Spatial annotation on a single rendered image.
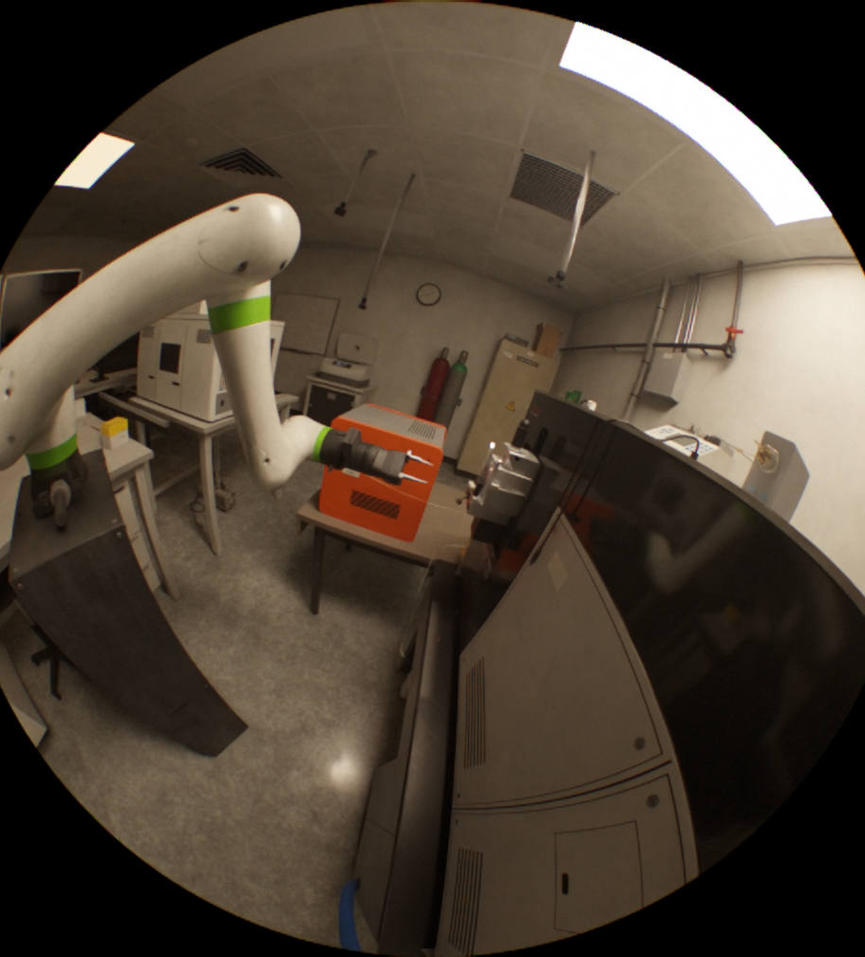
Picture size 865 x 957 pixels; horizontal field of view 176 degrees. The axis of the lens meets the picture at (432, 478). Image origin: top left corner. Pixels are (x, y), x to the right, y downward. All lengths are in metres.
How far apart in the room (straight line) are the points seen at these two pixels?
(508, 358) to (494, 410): 0.71
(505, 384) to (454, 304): 1.33
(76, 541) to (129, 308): 0.32
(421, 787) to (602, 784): 0.46
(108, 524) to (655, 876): 0.69
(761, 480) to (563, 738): 0.46
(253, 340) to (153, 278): 0.24
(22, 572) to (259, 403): 0.51
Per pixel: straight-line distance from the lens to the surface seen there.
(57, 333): 0.39
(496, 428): 3.76
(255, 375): 0.53
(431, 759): 0.73
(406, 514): 1.11
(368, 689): 1.54
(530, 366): 3.76
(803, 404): 1.59
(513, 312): 4.16
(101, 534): 0.50
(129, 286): 0.36
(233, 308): 0.51
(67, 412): 0.61
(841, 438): 1.50
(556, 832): 0.39
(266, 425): 0.57
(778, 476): 0.54
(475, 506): 0.65
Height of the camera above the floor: 1.43
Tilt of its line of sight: 23 degrees down
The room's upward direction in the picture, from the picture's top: 19 degrees clockwise
